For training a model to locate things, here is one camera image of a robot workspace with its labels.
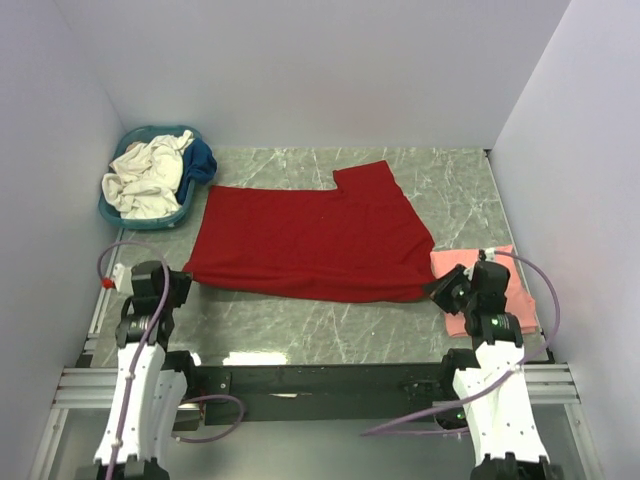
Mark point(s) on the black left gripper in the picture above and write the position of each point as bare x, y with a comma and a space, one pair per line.
182, 282

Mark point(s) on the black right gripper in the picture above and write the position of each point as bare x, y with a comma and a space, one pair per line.
439, 295

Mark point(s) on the red t shirt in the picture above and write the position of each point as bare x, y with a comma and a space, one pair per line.
361, 242

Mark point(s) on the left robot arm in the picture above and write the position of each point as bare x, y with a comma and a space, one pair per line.
151, 381

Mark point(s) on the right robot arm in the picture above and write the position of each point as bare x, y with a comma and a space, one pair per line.
488, 379

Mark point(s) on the folded pink t shirt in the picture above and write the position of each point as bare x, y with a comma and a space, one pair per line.
519, 302

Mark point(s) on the cream white t shirt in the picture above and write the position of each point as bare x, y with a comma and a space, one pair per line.
144, 180

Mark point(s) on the blue t shirt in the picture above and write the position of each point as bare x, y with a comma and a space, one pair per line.
199, 166

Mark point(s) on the black base beam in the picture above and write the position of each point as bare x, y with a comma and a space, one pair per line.
323, 407

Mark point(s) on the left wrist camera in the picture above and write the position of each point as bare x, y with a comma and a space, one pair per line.
119, 280

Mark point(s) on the aluminium rail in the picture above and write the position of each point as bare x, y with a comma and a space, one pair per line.
93, 388

